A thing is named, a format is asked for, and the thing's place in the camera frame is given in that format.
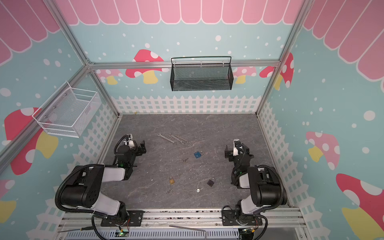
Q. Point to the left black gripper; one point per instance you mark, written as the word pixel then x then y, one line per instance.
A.
pixel 139 148

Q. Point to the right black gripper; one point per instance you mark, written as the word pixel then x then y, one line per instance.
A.
pixel 229 152

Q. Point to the blue padlock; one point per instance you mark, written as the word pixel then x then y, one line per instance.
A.
pixel 198 154

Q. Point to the dark purple padlock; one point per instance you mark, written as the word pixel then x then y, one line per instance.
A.
pixel 211 182

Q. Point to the brass padlock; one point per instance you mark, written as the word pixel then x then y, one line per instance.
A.
pixel 171 180

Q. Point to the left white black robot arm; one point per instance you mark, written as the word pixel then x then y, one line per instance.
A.
pixel 80 191

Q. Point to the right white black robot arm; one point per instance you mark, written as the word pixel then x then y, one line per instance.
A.
pixel 266 188

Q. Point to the grey metal hex key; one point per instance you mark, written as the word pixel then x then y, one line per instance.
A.
pixel 191 229

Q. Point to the long silver wrench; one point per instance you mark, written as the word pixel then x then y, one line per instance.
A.
pixel 167 139

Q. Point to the short silver wrench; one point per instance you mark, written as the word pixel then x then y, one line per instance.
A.
pixel 179 139

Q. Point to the right green circuit board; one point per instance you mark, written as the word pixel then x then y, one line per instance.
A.
pixel 247 231

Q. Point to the green circuit board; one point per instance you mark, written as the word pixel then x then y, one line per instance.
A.
pixel 122 233
pixel 247 231

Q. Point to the left green circuit board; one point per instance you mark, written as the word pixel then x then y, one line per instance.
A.
pixel 122 233

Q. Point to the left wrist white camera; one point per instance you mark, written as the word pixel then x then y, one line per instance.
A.
pixel 128 141

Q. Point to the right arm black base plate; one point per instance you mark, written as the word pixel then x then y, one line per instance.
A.
pixel 234 218

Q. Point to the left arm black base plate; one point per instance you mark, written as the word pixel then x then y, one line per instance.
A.
pixel 129 219

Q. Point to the black mesh wall basket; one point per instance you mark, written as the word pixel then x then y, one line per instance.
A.
pixel 208 73

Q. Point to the white mesh wall basket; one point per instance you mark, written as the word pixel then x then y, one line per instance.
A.
pixel 69 112

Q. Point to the black handled screwdriver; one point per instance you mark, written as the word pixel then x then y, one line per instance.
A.
pixel 81 229

